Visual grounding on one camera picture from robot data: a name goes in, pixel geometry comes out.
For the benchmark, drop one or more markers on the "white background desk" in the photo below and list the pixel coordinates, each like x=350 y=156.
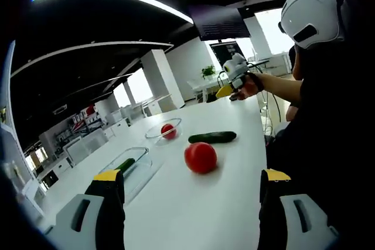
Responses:
x=205 y=84

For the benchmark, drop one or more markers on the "large red tomato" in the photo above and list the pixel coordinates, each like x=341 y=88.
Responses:
x=200 y=157

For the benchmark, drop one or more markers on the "white worn device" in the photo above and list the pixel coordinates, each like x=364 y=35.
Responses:
x=313 y=13

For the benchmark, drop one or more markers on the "green potted plant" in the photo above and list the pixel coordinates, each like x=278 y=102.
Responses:
x=208 y=71

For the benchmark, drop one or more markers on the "person's right hand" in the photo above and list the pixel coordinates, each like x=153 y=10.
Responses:
x=249 y=87

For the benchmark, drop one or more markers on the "white low cabinet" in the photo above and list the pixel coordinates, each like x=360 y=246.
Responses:
x=55 y=172

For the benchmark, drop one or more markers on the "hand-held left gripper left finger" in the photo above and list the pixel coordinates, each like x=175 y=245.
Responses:
x=85 y=220

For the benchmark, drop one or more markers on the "background display shelf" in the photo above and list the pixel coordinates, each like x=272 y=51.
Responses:
x=86 y=118

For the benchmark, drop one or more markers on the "rectangular glass storage container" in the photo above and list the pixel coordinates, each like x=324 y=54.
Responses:
x=137 y=171

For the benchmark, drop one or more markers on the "person's black clothing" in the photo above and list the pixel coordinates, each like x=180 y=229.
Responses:
x=322 y=115

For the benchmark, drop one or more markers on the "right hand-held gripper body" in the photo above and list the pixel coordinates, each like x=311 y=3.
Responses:
x=237 y=67

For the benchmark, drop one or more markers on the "green cucumber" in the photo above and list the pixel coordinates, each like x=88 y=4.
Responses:
x=212 y=137
x=126 y=164

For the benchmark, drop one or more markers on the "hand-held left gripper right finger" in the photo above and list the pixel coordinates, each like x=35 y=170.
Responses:
x=293 y=220

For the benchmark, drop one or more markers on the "small red tomato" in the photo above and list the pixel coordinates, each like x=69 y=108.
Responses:
x=167 y=130

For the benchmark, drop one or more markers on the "dark display board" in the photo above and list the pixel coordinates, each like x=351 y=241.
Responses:
x=224 y=51

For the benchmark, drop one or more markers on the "white background chairs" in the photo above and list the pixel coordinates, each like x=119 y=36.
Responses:
x=85 y=144

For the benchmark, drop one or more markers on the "ceiling air vent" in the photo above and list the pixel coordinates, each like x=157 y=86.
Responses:
x=60 y=109

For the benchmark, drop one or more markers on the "round glass storage container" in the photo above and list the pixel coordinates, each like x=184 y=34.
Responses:
x=155 y=136

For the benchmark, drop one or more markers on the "white table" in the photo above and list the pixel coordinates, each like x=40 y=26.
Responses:
x=181 y=203

